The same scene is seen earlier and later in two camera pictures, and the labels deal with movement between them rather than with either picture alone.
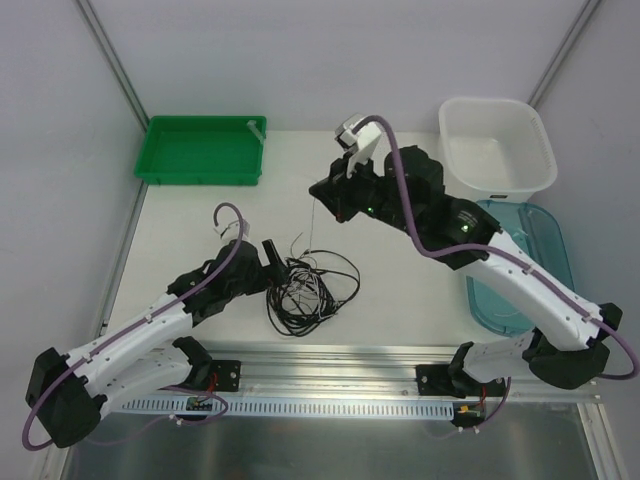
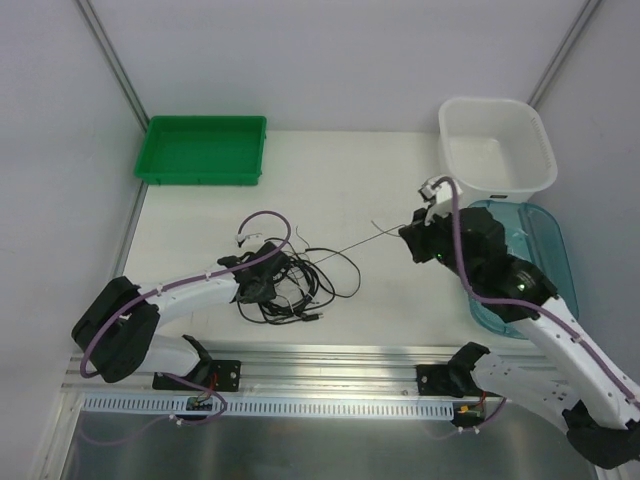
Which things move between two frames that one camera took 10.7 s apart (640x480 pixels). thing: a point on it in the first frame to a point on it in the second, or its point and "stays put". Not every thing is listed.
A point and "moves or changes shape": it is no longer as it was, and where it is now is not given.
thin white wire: (312, 225) to (367, 240)
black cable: (311, 290) moves or changes shape
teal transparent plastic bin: (538, 232) stays put
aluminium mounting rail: (350, 371) stays put
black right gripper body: (341, 189) to (417, 240)
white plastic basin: (499, 150) stays put
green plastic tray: (214, 150) stays put
